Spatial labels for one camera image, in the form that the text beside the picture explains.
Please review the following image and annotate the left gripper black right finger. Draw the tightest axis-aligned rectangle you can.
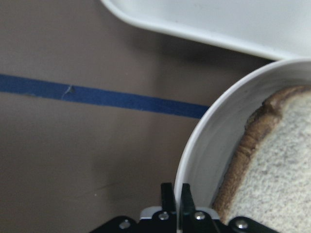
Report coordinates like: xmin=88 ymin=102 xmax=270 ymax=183
xmin=180 ymin=183 xmax=196 ymax=216

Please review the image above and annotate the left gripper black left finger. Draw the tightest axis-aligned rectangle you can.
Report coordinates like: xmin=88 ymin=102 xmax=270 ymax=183
xmin=161 ymin=183 xmax=175 ymax=213

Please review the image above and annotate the cream round plate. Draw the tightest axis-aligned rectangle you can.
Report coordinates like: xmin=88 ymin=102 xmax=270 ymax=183
xmin=174 ymin=58 xmax=311 ymax=207

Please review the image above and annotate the bread slice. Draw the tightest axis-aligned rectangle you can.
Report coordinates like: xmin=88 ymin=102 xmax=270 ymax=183
xmin=213 ymin=85 xmax=311 ymax=233

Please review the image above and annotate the cream bear tray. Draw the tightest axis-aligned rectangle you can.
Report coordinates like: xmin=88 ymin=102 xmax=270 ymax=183
xmin=103 ymin=0 xmax=311 ymax=60

